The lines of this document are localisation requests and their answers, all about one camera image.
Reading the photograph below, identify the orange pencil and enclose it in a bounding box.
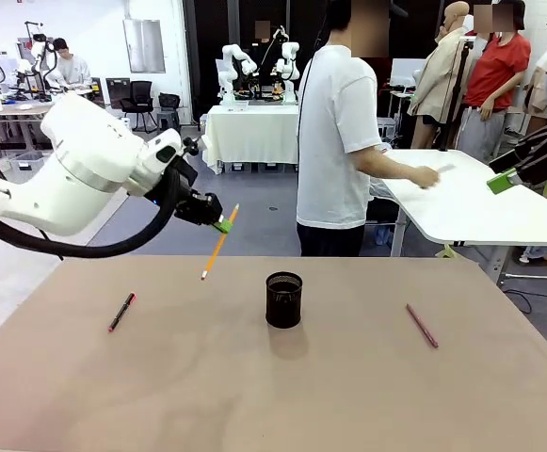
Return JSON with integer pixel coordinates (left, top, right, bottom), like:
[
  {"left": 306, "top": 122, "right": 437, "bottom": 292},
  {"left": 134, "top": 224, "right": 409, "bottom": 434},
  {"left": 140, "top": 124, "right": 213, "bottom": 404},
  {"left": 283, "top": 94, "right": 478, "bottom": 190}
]
[{"left": 200, "top": 202, "right": 241, "bottom": 283}]

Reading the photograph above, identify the background robot workstation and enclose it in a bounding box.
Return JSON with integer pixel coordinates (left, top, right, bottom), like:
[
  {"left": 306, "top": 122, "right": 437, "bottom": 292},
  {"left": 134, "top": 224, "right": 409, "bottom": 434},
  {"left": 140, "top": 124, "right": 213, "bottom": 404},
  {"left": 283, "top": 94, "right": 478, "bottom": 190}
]
[{"left": 14, "top": 20, "right": 63, "bottom": 102}]

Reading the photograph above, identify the maroon pen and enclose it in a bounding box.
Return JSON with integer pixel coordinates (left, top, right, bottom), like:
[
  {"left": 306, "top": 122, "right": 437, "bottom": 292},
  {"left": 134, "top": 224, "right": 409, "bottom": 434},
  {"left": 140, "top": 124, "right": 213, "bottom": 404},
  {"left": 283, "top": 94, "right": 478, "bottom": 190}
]
[{"left": 405, "top": 303, "right": 440, "bottom": 349}]

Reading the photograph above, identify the black office chair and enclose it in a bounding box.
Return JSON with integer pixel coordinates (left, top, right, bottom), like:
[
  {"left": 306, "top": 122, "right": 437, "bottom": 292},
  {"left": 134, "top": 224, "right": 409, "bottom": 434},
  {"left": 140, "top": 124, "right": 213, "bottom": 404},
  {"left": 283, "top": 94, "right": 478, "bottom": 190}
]
[{"left": 120, "top": 80, "right": 156, "bottom": 134}]

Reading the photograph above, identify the person's right forearm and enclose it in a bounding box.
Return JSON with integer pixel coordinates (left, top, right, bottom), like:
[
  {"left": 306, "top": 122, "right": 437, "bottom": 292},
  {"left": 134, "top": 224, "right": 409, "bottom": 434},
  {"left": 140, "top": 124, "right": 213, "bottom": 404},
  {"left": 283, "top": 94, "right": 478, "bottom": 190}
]
[{"left": 353, "top": 144, "right": 418, "bottom": 186}]

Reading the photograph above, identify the black marker with red ends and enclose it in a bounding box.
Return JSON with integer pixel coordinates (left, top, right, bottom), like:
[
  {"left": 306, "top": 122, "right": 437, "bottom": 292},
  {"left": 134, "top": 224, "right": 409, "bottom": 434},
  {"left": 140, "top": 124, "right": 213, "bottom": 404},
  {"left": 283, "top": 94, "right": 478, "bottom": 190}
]
[{"left": 108, "top": 292, "right": 137, "bottom": 333}]

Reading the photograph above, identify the person in white t-shirt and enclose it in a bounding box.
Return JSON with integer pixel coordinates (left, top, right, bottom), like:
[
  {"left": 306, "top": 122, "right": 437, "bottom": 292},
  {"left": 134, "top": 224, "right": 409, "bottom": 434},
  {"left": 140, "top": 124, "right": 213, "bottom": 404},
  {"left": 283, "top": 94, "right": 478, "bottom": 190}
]
[{"left": 296, "top": 0, "right": 392, "bottom": 258}]

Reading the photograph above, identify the seated person in white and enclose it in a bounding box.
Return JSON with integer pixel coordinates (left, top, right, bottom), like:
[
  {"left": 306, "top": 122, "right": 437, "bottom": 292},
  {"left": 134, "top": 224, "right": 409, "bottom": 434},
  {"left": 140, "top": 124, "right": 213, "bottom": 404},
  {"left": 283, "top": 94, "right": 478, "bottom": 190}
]
[{"left": 50, "top": 37, "right": 95, "bottom": 91}]

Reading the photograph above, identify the person's right hand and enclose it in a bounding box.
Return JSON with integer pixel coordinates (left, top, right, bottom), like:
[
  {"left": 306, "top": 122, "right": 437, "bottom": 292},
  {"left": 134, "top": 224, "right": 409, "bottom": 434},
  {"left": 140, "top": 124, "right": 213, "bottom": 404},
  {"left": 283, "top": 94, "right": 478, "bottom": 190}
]
[{"left": 407, "top": 165, "right": 442, "bottom": 191}]

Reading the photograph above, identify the person in red shirt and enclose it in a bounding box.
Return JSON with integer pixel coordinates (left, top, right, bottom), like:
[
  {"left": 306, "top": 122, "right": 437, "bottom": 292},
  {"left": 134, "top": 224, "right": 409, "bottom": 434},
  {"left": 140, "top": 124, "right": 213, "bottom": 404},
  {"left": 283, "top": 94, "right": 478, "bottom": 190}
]
[{"left": 458, "top": 0, "right": 534, "bottom": 165}]

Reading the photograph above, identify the grey wall panel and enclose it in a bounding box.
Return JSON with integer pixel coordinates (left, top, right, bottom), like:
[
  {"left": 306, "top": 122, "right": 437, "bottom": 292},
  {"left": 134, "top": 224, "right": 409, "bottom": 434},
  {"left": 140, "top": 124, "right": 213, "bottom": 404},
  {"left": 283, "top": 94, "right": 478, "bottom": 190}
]
[{"left": 122, "top": 18, "right": 167, "bottom": 74}]

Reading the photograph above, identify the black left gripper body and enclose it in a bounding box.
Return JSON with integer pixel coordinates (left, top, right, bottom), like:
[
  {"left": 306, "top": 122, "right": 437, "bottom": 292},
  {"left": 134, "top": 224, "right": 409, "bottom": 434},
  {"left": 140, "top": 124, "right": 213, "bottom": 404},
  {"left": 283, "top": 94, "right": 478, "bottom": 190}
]
[{"left": 171, "top": 186, "right": 225, "bottom": 227}]

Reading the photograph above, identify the table with white cloth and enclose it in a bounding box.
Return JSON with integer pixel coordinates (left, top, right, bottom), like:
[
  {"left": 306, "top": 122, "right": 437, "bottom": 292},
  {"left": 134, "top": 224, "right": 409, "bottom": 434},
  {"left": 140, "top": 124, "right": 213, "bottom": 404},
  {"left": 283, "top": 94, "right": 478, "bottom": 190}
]
[{"left": 201, "top": 104, "right": 301, "bottom": 176}]

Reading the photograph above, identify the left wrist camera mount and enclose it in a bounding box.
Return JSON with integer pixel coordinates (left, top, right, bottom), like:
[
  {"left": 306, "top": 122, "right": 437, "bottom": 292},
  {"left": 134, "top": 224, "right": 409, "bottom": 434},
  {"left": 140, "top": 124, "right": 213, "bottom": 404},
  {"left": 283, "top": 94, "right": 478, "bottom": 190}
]
[{"left": 180, "top": 135, "right": 212, "bottom": 157}]

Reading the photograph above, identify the black mesh pen holder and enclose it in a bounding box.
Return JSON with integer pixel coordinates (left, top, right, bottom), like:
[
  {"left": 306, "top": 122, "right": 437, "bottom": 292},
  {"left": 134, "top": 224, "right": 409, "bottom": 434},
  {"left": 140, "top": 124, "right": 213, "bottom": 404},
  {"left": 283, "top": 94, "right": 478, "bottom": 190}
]
[{"left": 265, "top": 270, "right": 304, "bottom": 330}]

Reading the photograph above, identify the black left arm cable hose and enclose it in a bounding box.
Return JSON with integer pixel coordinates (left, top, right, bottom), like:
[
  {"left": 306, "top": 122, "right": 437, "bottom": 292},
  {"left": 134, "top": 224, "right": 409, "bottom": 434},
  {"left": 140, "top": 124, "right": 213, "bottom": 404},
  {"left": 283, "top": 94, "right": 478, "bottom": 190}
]
[{"left": 0, "top": 165, "right": 183, "bottom": 260}]

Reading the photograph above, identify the mannequin in beige coat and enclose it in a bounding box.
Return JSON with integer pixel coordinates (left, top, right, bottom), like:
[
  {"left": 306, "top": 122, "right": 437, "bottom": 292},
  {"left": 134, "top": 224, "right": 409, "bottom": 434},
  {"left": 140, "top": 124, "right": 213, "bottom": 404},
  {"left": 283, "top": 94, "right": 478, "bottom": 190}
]
[{"left": 406, "top": 0, "right": 473, "bottom": 150}]

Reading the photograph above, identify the white desk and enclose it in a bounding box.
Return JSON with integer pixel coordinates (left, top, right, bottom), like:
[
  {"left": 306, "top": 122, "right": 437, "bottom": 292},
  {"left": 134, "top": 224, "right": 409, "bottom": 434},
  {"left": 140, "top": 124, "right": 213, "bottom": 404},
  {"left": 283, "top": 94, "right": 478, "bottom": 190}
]
[{"left": 375, "top": 149, "right": 547, "bottom": 247}]

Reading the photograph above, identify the black stool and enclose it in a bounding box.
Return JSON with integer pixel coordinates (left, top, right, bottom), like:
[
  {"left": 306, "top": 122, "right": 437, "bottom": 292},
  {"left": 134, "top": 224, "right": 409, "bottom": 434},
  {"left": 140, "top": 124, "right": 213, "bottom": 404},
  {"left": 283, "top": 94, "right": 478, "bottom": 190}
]
[{"left": 156, "top": 92, "right": 183, "bottom": 139}]

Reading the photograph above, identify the clear storage bin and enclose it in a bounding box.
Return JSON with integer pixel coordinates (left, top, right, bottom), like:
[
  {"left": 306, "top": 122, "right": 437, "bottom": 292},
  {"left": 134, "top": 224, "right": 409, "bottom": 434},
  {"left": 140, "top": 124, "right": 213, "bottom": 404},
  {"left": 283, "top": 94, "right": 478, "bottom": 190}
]
[{"left": 8, "top": 150, "right": 54, "bottom": 171}]

